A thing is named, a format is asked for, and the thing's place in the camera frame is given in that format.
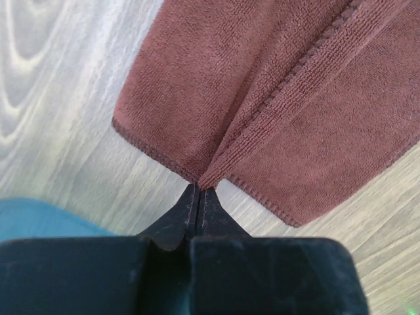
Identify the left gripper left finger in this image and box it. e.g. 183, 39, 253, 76
138, 184, 200, 251

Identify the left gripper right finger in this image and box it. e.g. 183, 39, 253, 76
195, 188, 251, 238

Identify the brown towel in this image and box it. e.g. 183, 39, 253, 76
112, 1, 419, 227

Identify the teal plastic bin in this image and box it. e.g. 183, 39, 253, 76
0, 198, 115, 242

